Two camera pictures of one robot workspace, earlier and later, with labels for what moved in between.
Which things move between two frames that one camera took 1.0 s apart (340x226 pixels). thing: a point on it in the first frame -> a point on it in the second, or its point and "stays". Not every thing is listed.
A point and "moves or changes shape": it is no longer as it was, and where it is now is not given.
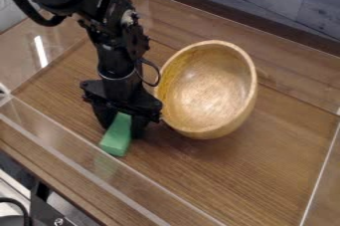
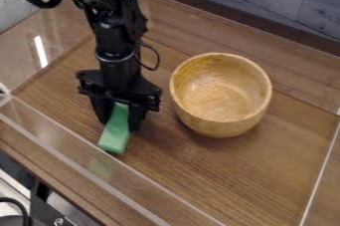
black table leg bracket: (44, 213) stays
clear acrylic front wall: (46, 145) stays
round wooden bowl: (206, 89) moves or changes shape
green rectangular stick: (117, 136) stays
